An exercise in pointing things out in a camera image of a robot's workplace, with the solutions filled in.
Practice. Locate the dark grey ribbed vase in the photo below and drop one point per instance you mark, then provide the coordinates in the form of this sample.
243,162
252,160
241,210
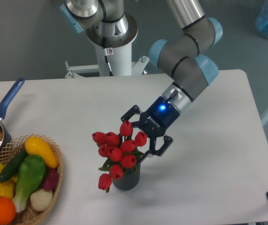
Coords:
129,180

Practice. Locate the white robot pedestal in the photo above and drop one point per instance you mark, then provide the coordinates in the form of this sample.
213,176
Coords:
111,62

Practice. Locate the yellow squash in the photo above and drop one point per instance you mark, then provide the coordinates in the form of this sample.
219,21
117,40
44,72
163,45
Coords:
37,146

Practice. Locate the white garlic bulb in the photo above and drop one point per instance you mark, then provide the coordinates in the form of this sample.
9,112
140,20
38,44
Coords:
41,199

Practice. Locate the purple red radish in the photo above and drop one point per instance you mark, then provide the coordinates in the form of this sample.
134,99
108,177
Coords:
51,180

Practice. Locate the dark green cucumber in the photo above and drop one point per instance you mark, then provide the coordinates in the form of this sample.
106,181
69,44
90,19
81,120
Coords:
12,167

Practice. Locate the red tulip bouquet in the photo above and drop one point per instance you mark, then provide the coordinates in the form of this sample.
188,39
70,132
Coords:
120,151

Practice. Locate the orange fruit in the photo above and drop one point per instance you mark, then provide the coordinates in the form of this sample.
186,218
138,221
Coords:
7,210

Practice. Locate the green lettuce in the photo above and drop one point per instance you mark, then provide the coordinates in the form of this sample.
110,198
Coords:
30,175

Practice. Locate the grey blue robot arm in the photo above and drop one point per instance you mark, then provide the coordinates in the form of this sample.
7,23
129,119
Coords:
111,30

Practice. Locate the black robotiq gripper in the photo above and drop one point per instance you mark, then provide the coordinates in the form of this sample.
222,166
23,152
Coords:
158,119

